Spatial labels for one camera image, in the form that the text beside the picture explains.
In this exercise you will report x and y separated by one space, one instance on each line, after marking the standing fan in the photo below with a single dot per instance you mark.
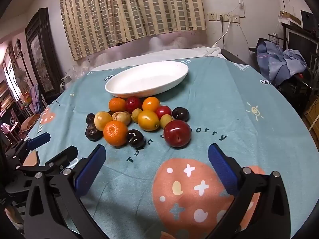
20 77

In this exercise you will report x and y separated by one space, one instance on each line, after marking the dark brown mangosteen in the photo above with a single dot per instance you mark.
92 132

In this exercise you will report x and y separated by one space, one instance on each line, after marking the checked beige curtain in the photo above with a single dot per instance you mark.
129 12

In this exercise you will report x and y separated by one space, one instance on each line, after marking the small green-yellow fruit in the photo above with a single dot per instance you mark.
136 114
165 120

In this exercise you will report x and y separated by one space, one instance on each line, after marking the cardboard box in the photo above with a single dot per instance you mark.
290 17

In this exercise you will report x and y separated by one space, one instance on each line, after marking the black hat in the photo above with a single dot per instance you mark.
259 44

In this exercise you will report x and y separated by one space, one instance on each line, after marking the white kettle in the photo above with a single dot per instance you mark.
66 82

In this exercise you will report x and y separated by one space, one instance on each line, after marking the teal printed blanket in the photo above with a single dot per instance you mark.
224 92

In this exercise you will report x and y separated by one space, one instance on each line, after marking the small orange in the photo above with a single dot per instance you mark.
117 104
150 103

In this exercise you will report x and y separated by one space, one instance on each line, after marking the blue clothes pile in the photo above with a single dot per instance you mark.
279 59

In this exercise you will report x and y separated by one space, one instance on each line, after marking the white oval plate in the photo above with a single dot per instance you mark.
149 79

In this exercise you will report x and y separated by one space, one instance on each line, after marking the white bed sheet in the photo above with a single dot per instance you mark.
174 53

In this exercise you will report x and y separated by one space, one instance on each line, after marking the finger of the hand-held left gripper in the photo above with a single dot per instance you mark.
38 139
62 156

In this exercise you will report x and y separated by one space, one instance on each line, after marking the tan brown-patched fruit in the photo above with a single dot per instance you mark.
121 117

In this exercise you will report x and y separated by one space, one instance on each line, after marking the black speaker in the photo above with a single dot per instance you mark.
309 20

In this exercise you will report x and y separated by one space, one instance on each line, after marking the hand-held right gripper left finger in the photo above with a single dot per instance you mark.
89 169

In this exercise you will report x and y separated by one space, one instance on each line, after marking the red plum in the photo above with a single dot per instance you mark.
133 103
163 112

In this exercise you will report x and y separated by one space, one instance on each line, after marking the dark framed painting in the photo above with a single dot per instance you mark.
41 54

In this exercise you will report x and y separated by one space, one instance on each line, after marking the large orange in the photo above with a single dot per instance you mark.
115 133

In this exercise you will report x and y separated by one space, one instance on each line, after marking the large yellow mango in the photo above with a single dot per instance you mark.
148 120

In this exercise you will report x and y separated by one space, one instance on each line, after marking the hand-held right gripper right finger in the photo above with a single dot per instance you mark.
221 169

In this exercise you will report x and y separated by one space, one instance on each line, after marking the yellow round fruit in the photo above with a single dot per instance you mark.
102 120

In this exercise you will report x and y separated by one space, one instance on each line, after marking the large red apple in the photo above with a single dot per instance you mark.
177 133

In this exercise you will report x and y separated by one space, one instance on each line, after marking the red plum top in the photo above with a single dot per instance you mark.
133 103

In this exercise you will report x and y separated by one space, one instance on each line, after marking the white wall outlets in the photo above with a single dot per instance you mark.
224 17

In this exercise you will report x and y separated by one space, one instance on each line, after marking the black monitor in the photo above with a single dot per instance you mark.
302 44

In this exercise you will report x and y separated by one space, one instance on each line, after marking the dark purple plum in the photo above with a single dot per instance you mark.
135 138
180 113
110 112
90 118

